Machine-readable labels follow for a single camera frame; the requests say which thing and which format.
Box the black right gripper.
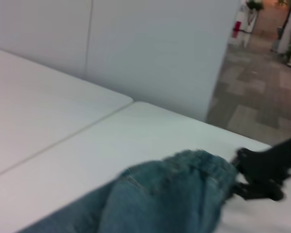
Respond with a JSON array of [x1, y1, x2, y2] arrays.
[[232, 136, 291, 201]]

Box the blue denim shorts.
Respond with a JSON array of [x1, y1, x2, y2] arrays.
[[19, 149, 240, 233]]

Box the red sign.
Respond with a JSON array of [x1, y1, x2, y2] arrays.
[[231, 21, 242, 38]]

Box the tall plant in white vase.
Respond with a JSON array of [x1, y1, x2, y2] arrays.
[[245, 0, 265, 25]]

